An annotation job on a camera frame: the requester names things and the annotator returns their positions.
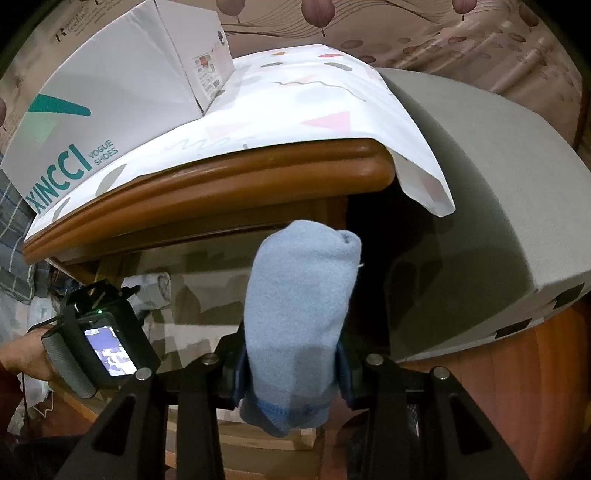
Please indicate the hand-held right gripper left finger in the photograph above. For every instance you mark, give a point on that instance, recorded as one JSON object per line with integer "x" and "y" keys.
{"x": 238, "y": 378}

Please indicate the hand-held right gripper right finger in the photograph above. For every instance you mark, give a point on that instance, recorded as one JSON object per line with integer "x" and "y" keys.
{"x": 346, "y": 378}

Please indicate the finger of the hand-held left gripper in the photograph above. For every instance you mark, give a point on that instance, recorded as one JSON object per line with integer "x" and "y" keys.
{"x": 104, "y": 288}

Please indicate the wooden drawer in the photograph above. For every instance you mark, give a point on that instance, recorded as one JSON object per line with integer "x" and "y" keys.
{"x": 203, "y": 295}

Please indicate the light blue sock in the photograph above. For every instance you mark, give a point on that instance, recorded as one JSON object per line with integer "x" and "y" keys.
{"x": 300, "y": 300}

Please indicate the white shoe box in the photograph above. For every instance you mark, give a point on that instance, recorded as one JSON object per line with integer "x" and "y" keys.
{"x": 115, "y": 69}

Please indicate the person's left forearm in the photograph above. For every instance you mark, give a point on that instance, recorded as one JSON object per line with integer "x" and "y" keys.
{"x": 23, "y": 357}

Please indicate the white sheer cloth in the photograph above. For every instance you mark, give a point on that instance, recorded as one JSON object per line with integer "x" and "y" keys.
{"x": 14, "y": 318}

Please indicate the grey plaid cloth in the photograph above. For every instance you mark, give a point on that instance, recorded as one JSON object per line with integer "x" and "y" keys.
{"x": 11, "y": 230}

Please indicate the wooden nightstand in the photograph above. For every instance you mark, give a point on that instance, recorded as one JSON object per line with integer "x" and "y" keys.
{"x": 231, "y": 175}

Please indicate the grey mattress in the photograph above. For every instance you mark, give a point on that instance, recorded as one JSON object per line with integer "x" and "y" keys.
{"x": 485, "y": 184}

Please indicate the white patterned cover cloth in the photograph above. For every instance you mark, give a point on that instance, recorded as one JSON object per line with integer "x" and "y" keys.
{"x": 300, "y": 92}

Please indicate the beige leaf print curtain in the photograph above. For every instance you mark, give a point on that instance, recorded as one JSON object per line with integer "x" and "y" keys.
{"x": 415, "y": 27}

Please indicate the wooden bed frame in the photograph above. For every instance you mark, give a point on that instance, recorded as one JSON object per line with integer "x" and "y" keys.
{"x": 531, "y": 392}

